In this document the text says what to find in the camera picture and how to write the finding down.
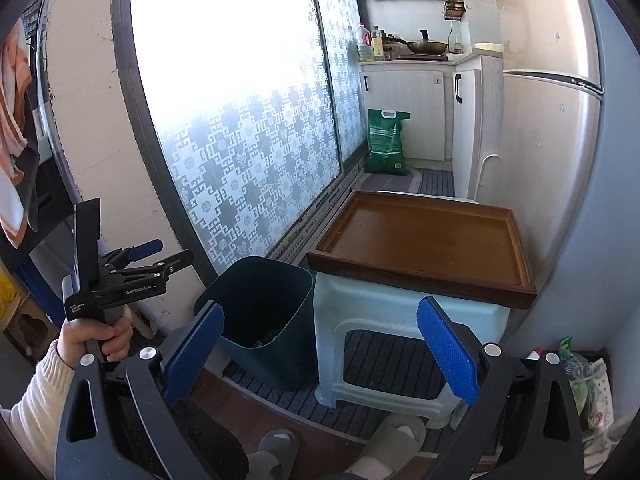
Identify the frosted patterned sliding door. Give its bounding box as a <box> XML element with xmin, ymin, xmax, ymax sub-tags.
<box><xmin>111</xmin><ymin>0</ymin><xmax>368</xmax><ymax>281</ymax></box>

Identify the person's left hand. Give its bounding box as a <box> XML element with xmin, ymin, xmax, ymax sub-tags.
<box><xmin>57</xmin><ymin>305</ymin><xmax>135</xmax><ymax>368</ymax></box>

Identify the light blue plastic stool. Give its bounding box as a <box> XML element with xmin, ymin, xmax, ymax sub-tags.
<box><xmin>312</xmin><ymin>187</ymin><xmax>511</xmax><ymax>431</ymax></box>

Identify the orange striped towel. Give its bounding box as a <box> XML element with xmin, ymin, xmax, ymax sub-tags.
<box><xmin>0</xmin><ymin>20</ymin><xmax>33</xmax><ymax>248</ymax></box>

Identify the white pipe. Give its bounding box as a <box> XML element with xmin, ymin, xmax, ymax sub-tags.
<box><xmin>477</xmin><ymin>154</ymin><xmax>501</xmax><ymax>201</ymax></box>

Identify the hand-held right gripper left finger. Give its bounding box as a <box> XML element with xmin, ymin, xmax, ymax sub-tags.
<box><xmin>54</xmin><ymin>300</ymin><xmax>226</xmax><ymax>480</ymax></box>

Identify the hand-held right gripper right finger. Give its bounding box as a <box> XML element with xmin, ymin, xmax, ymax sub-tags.
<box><xmin>416</xmin><ymin>296</ymin><xmax>586</xmax><ymax>480</ymax></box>

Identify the dark green trash bin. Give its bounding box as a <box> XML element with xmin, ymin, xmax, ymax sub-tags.
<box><xmin>194</xmin><ymin>256</ymin><xmax>315</xmax><ymax>392</ymax></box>

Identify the brown wooden tray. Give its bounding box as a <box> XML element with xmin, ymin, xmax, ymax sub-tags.
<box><xmin>306</xmin><ymin>190</ymin><xmax>537</xmax><ymax>311</ymax></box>

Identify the grey oval floor mat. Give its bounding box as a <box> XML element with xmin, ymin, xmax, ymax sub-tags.
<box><xmin>360</xmin><ymin>170</ymin><xmax>423</xmax><ymax>193</ymax></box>

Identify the green rice bag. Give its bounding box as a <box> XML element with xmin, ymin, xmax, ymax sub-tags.
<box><xmin>364</xmin><ymin>108</ymin><xmax>412</xmax><ymax>177</ymax></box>

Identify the grey slipper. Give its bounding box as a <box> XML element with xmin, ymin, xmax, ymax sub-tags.
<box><xmin>247</xmin><ymin>429</ymin><xmax>301</xmax><ymax>480</ymax></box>
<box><xmin>345</xmin><ymin>412</ymin><xmax>427</xmax><ymax>480</ymax></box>

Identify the white printed plastic bag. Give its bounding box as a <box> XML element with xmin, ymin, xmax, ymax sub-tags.
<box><xmin>580</xmin><ymin>360</ymin><xmax>613</xmax><ymax>431</ymax></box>

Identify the black floor mat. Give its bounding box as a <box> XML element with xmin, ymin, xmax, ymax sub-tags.
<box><xmin>170</xmin><ymin>400</ymin><xmax>251</xmax><ymax>480</ymax></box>

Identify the metal frying pan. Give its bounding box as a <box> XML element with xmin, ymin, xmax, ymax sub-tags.
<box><xmin>385</xmin><ymin>29</ymin><xmax>449</xmax><ymax>56</ymax></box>

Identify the silver refrigerator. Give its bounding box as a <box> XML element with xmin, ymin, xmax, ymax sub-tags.
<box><xmin>472</xmin><ymin>0</ymin><xmax>621</xmax><ymax>356</ymax></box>

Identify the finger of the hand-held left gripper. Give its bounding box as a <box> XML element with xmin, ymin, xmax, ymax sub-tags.
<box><xmin>99</xmin><ymin>240</ymin><xmax>164</xmax><ymax>267</ymax></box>
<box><xmin>105</xmin><ymin>249</ymin><xmax>196</xmax><ymax>281</ymax></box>

